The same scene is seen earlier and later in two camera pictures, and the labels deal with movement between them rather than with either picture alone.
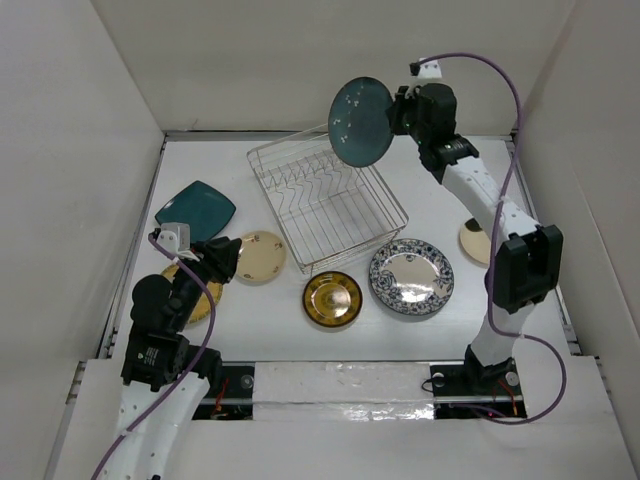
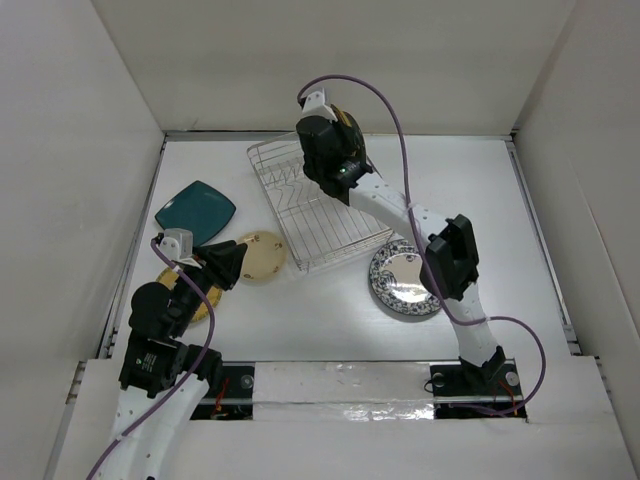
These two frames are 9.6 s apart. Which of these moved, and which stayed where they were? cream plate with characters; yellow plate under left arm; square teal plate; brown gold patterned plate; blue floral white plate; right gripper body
Moved: brown gold patterned plate; right gripper body
Stayed: square teal plate; yellow plate under left arm; cream plate with characters; blue floral white plate
